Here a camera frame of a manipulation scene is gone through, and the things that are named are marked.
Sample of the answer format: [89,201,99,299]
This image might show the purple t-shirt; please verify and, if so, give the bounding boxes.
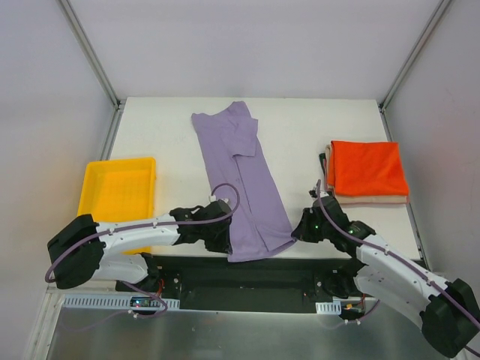
[191,101,294,263]

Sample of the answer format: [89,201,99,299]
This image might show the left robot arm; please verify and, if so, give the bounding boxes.
[45,199,235,292]

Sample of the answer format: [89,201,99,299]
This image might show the left white cable duct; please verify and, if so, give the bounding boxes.
[63,294,164,311]

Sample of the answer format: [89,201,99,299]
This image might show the right white cable duct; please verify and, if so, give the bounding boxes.
[315,301,342,316]

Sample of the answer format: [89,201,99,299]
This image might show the white cable duct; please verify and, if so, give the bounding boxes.
[315,301,342,316]
[63,294,164,311]

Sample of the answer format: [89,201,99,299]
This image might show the yellow plastic tray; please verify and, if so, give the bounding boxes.
[74,157,158,256]

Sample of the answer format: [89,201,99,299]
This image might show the folded beige t-shirt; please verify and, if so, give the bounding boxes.
[324,143,410,206]

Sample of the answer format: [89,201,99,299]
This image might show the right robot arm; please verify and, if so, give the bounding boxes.
[292,191,479,359]

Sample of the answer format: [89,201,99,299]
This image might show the left aluminium frame post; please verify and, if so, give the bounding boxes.
[56,0,122,110]

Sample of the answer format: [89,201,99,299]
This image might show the folded orange t-shirt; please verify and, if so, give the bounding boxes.
[326,140,410,198]

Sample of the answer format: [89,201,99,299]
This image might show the aluminium frame post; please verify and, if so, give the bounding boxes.
[378,0,455,113]
[56,0,122,110]

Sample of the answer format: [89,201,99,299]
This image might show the right aluminium frame post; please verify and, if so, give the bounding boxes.
[378,0,455,113]

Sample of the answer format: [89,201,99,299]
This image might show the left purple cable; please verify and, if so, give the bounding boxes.
[44,182,243,320]

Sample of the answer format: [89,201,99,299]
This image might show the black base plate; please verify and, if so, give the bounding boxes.
[134,254,361,314]

